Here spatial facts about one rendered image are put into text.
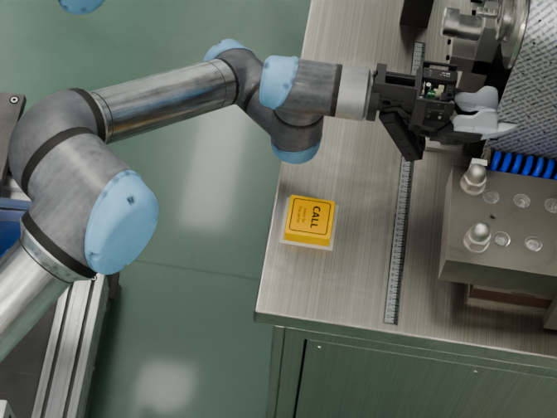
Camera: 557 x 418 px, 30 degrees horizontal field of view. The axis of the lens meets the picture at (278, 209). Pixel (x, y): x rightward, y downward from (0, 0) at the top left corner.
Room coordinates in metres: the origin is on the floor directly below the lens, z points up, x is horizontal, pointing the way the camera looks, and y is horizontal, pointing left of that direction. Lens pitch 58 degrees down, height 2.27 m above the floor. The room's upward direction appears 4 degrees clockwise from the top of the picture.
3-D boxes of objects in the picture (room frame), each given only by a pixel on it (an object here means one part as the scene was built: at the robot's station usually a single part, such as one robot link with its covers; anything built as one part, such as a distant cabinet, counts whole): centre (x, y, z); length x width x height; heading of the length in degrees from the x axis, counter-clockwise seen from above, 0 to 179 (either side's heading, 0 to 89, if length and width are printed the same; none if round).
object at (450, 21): (1.00, -0.22, 1.18); 0.04 x 0.02 x 0.04; 175
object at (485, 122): (0.88, -0.28, 1.11); 0.09 x 0.03 x 0.06; 84
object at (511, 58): (0.96, -0.29, 1.25); 0.15 x 0.01 x 0.15; 175
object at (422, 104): (0.91, -0.18, 1.12); 0.12 x 0.08 x 0.09; 85
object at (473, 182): (0.83, -0.28, 1.05); 0.04 x 0.04 x 0.04
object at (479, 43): (1.00, -0.26, 1.05); 0.06 x 0.05 x 0.31; 85
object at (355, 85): (0.92, -0.10, 1.11); 0.08 x 0.05 x 0.08; 175
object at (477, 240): (0.74, -0.28, 1.05); 0.04 x 0.04 x 0.04
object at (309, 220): (0.82, -0.05, 0.91); 0.07 x 0.07 x 0.02; 85
